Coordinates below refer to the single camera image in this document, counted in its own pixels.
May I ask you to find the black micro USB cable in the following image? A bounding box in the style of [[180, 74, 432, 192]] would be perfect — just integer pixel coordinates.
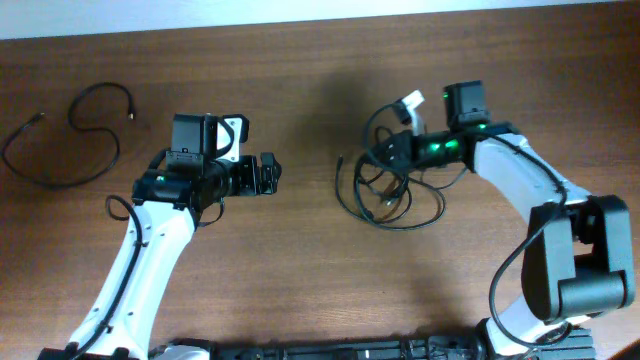
[[334, 154, 447, 232]]

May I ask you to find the thin black USB cable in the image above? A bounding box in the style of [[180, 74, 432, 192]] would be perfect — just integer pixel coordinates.
[[0, 81, 137, 191]]

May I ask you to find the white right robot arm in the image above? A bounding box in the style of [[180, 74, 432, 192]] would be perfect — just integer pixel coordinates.
[[359, 121, 636, 359]]

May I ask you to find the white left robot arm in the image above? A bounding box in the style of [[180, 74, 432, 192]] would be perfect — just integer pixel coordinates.
[[39, 149, 282, 359]]

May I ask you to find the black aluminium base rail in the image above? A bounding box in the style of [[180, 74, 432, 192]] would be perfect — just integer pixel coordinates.
[[149, 324, 596, 360]]

